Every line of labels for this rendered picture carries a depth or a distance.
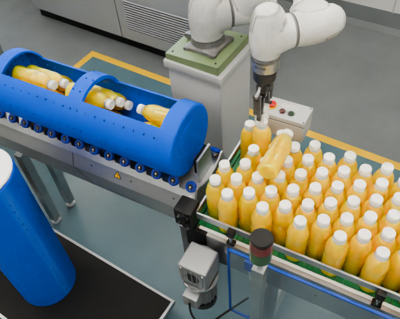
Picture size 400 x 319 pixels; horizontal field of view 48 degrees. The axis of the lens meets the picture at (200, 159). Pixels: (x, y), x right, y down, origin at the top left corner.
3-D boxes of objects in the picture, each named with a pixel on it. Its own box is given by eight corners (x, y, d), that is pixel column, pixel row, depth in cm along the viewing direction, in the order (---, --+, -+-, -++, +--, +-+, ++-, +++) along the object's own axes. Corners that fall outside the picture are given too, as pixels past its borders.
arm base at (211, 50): (197, 28, 225) (195, 18, 221) (235, 38, 215) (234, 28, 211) (175, 47, 215) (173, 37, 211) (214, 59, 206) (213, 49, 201)
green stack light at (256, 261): (254, 242, 129) (254, 233, 126) (275, 251, 127) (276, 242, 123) (245, 261, 126) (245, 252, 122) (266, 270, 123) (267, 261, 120)
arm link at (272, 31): (255, 66, 134) (297, 57, 136) (257, 19, 122) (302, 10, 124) (243, 46, 141) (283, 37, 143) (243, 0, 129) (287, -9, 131)
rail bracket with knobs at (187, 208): (187, 206, 171) (185, 190, 163) (204, 213, 168) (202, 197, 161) (174, 226, 165) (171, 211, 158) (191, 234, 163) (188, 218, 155)
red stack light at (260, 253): (254, 233, 126) (255, 225, 123) (276, 242, 123) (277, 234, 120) (245, 252, 122) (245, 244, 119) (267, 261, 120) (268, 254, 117)
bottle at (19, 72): (26, 75, 195) (59, 86, 188) (14, 84, 191) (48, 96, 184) (20, 61, 189) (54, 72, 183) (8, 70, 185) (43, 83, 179)
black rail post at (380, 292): (372, 299, 143) (378, 287, 137) (381, 302, 142) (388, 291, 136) (370, 304, 142) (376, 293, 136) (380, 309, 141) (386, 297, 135)
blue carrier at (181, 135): (47, 80, 215) (20, 33, 192) (212, 135, 185) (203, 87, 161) (9, 124, 203) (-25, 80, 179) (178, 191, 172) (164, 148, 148)
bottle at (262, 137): (273, 161, 174) (276, 126, 160) (257, 168, 172) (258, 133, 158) (263, 149, 178) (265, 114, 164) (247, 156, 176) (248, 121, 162)
